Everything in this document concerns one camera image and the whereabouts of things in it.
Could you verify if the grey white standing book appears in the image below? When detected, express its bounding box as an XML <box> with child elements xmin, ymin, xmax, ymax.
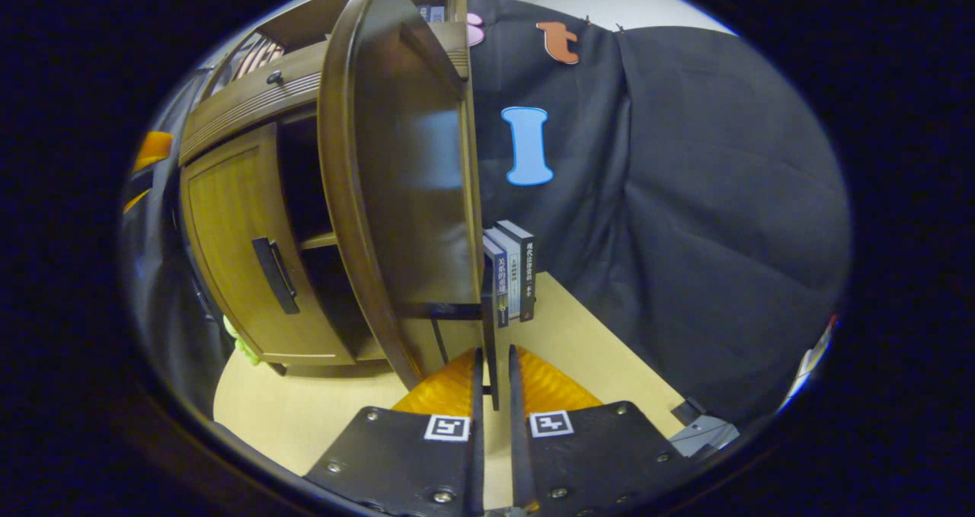
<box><xmin>487</xmin><ymin>226</ymin><xmax>523</xmax><ymax>320</ymax></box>

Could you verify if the wooden shoe cabinet door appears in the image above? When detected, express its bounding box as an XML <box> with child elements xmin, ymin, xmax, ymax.
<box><xmin>181</xmin><ymin>121</ymin><xmax>359</xmax><ymax>367</ymax></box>
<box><xmin>318</xmin><ymin>0</ymin><xmax>488</xmax><ymax>390</ymax></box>

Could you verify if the white blurry object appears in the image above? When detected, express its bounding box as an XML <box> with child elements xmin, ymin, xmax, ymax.
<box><xmin>785</xmin><ymin>315</ymin><xmax>839</xmax><ymax>407</ymax></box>

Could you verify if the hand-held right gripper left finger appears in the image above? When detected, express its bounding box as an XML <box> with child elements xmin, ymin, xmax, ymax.
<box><xmin>305</xmin><ymin>347</ymin><xmax>485</xmax><ymax>517</ymax></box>

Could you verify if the wooden cabinet drawer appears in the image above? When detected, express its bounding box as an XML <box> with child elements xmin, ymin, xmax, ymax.
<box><xmin>177</xmin><ymin>21</ymin><xmax>472</xmax><ymax>168</ymax></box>

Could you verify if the wooden double-door shoe cabinet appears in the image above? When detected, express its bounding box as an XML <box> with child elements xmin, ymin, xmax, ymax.
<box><xmin>177</xmin><ymin>0</ymin><xmax>488</xmax><ymax>390</ymax></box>

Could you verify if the grey metal bracket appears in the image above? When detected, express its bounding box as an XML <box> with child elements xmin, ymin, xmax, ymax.
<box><xmin>670</xmin><ymin>399</ymin><xmax>740</xmax><ymax>458</ymax></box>

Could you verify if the navy standing book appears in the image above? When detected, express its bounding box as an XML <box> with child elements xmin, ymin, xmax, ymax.
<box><xmin>483</xmin><ymin>234</ymin><xmax>510</xmax><ymax>329</ymax></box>

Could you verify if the black backdrop cloth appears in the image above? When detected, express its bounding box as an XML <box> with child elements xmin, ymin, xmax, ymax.
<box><xmin>122</xmin><ymin>0</ymin><xmax>852</xmax><ymax>426</ymax></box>

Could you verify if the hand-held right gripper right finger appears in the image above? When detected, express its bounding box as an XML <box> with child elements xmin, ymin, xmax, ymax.
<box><xmin>508</xmin><ymin>344</ymin><xmax>690</xmax><ymax>517</ymax></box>

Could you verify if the black standing book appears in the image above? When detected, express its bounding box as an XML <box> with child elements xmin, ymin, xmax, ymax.
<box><xmin>499</xmin><ymin>220</ymin><xmax>536</xmax><ymax>322</ymax></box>

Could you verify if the green plush frog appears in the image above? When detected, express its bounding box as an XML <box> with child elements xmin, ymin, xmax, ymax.
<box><xmin>222</xmin><ymin>315</ymin><xmax>261</xmax><ymax>367</ymax></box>

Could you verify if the black door handle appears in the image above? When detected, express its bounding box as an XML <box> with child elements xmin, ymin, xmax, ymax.
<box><xmin>252</xmin><ymin>237</ymin><xmax>300</xmax><ymax>315</ymax></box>

